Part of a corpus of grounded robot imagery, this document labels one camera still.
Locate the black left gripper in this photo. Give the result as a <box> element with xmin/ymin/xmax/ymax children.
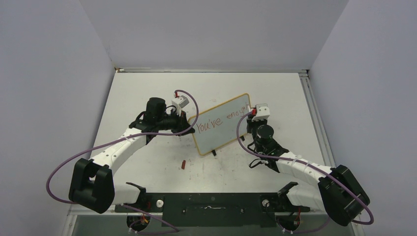
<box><xmin>156</xmin><ymin>109</ymin><xmax>194</xmax><ymax>137</ymax></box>

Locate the yellow framed whiteboard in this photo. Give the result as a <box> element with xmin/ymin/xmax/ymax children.
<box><xmin>188</xmin><ymin>93</ymin><xmax>251</xmax><ymax>156</ymax></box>

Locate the red marker cap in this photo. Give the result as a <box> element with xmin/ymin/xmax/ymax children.
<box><xmin>181</xmin><ymin>160</ymin><xmax>186</xmax><ymax>170</ymax></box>

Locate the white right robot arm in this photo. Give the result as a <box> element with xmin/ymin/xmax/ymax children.
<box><xmin>244</xmin><ymin>115</ymin><xmax>374</xmax><ymax>226</ymax></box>

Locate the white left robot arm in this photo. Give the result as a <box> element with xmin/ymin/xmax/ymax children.
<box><xmin>69</xmin><ymin>95</ymin><xmax>195</xmax><ymax>213</ymax></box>

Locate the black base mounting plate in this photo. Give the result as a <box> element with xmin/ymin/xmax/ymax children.
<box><xmin>132</xmin><ymin>192</ymin><xmax>310</xmax><ymax>228</ymax></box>

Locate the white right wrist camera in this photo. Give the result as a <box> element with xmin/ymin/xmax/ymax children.
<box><xmin>251</xmin><ymin>103</ymin><xmax>270</xmax><ymax>121</ymax></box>

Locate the aluminium rail right side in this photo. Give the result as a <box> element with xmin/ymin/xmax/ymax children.
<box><xmin>298</xmin><ymin>71</ymin><xmax>336</xmax><ymax>167</ymax></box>

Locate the aluminium rail back edge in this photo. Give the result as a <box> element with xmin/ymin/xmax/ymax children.
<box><xmin>116</xmin><ymin>68</ymin><xmax>308</xmax><ymax>74</ymax></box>

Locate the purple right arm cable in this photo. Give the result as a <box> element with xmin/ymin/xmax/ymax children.
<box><xmin>236</xmin><ymin>112</ymin><xmax>375</xmax><ymax>225</ymax></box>

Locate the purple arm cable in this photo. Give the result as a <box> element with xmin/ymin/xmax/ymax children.
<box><xmin>46</xmin><ymin>89</ymin><xmax>199</xmax><ymax>205</ymax></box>
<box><xmin>236</xmin><ymin>112</ymin><xmax>375</xmax><ymax>225</ymax></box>

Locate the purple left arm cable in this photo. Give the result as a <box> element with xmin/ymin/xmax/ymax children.
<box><xmin>46</xmin><ymin>89</ymin><xmax>199</xmax><ymax>205</ymax></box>

